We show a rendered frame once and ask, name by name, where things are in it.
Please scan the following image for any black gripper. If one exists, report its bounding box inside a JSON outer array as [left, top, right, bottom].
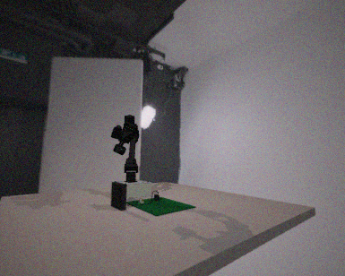
[[113, 122, 136, 155]]

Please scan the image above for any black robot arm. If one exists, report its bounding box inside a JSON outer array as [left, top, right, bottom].
[[111, 115, 139, 183]]

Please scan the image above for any green circuit board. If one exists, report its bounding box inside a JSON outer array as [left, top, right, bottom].
[[126, 197, 195, 216]]

